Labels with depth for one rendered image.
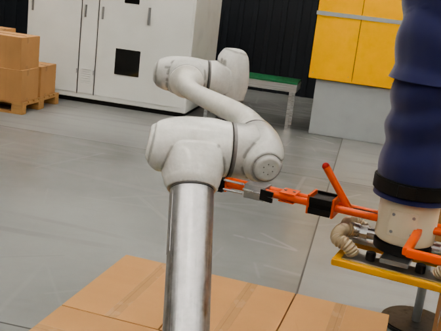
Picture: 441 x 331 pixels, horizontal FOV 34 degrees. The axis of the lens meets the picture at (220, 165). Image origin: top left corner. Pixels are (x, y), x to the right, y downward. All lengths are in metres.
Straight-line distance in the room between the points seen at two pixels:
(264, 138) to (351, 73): 7.69
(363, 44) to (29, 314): 6.34
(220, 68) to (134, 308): 1.10
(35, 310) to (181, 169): 2.53
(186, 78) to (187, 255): 0.70
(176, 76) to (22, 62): 6.74
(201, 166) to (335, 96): 7.86
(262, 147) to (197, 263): 0.31
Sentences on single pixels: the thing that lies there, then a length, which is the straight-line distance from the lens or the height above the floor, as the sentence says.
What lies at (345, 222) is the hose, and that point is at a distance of 2.20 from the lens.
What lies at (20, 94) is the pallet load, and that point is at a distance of 8.80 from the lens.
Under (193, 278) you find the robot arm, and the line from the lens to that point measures 1.53.
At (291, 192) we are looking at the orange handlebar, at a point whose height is 1.20.
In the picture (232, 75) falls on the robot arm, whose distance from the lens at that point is 2.18.
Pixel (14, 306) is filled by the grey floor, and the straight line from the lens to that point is 4.07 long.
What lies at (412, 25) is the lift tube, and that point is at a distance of 1.98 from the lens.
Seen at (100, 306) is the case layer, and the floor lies 0.54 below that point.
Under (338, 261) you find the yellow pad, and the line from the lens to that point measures 2.08.
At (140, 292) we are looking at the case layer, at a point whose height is 0.54.
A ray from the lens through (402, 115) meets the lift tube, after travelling 2.01.
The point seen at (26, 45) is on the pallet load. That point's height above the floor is 0.81.
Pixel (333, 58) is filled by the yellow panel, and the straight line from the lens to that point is 9.32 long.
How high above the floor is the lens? 1.80
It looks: 14 degrees down
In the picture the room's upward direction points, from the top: 7 degrees clockwise
